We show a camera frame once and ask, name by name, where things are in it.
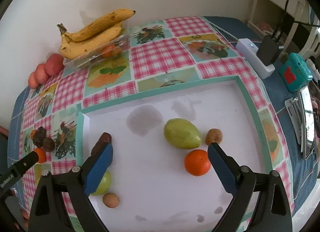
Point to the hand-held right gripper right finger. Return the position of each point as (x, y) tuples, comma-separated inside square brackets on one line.
[(222, 169)]

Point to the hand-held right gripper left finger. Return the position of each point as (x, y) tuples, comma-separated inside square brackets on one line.
[(100, 169)]

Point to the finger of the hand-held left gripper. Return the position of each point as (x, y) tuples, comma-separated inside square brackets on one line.
[(22, 165)]

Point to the green mango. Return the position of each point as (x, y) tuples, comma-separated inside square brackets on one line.
[(105, 183), (181, 134)]

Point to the tangerine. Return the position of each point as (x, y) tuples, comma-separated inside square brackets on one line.
[(108, 50), (196, 163), (33, 134), (41, 155)]

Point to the small brown fruit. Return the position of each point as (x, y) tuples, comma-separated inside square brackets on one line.
[(213, 135), (110, 200)]

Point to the white foam tray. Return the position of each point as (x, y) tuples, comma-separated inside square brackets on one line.
[(155, 184)]

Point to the wrinkled dark brown avocado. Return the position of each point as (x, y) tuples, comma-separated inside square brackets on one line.
[(39, 135)]

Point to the red apple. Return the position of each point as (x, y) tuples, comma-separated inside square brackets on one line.
[(42, 73), (33, 80), (55, 63)]

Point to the silver metal stand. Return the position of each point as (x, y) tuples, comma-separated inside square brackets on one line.
[(293, 114)]

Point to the smartphone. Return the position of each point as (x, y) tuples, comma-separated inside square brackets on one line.
[(307, 112)]

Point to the clear plastic container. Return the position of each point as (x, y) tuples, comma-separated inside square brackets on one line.
[(82, 61)]

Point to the teal box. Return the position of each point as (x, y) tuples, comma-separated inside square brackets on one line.
[(296, 72)]

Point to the white power strip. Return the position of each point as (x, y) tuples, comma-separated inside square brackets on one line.
[(247, 49)]

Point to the pink checked printed tablecloth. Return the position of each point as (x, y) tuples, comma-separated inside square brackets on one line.
[(155, 59)]

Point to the yellow banana bunch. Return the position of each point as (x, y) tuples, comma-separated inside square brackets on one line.
[(92, 43)]

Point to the black power adapter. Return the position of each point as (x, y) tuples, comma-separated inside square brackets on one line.
[(268, 51)]

